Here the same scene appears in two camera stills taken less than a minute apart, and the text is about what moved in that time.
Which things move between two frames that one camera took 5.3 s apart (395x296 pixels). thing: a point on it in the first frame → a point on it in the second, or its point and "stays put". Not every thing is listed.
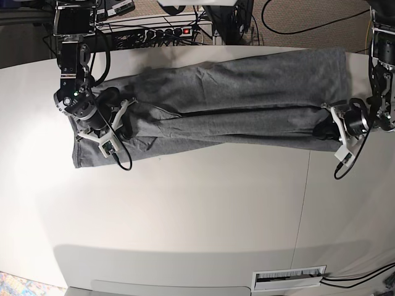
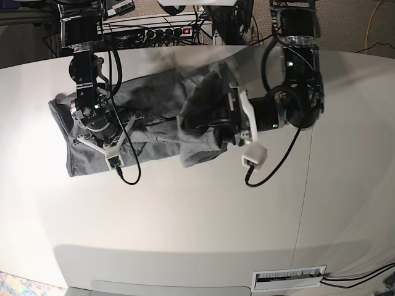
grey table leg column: (220, 17) stays put
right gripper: (351, 123) → (255, 115)
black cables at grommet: (374, 271) stays put
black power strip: (169, 32) stays put
